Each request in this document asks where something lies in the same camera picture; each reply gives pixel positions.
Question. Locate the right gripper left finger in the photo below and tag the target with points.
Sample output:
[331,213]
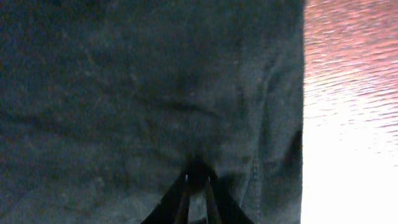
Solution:
[174,205]

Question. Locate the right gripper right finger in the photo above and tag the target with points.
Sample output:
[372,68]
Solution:
[220,206]

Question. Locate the black shorts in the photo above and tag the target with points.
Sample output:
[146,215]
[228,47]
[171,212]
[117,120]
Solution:
[104,104]

